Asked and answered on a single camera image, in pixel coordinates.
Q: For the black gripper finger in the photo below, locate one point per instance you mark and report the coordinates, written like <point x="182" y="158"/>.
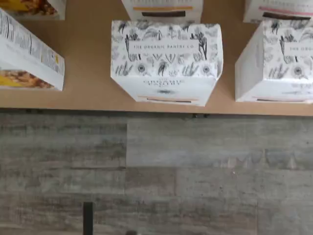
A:
<point x="88" y="218"/>
<point x="131" y="233"/>

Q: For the white box yellow strip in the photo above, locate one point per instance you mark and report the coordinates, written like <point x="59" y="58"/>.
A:
<point x="161" y="6"/>
<point x="166" y="61"/>

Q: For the wooden shelf board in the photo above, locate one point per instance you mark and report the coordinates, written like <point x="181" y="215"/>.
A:
<point x="93" y="61"/>

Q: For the white yellow Purely Elizabeth box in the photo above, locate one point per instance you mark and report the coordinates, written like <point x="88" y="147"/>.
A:
<point x="44" y="7"/>
<point x="24" y="49"/>

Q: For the white box pink strip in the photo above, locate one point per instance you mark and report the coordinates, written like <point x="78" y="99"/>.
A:
<point x="281" y="61"/>
<point x="281" y="7"/>

